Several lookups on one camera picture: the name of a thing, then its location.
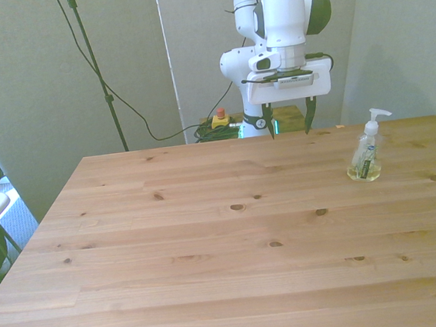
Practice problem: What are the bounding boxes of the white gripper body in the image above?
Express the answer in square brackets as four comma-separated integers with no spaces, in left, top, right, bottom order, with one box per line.
[244,56,334,106]

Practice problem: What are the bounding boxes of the coiled black cable bundle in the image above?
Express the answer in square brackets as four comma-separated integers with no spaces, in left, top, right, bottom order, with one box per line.
[192,118,245,144]

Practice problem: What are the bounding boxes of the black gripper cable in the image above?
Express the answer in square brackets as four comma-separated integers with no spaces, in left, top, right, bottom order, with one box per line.
[305,50,336,75]

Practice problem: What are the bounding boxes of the black camera stand pole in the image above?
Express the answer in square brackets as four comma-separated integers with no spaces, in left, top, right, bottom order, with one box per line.
[64,0,130,158]

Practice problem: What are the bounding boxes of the yellow emergency stop button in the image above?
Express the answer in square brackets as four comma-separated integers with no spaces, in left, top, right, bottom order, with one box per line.
[210,107,232,131]

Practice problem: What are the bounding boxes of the clear sanitizer pump bottle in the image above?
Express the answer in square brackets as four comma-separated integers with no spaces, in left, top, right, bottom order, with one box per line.
[340,106,400,185]

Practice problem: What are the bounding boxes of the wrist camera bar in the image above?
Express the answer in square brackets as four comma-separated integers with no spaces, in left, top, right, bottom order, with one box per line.
[272,72,317,91]

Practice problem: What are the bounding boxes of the long black hanging cable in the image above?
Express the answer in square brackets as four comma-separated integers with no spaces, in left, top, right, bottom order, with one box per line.
[53,0,239,150]

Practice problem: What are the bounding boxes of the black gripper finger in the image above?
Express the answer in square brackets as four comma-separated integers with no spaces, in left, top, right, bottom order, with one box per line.
[261,102,278,142]
[301,96,321,135]

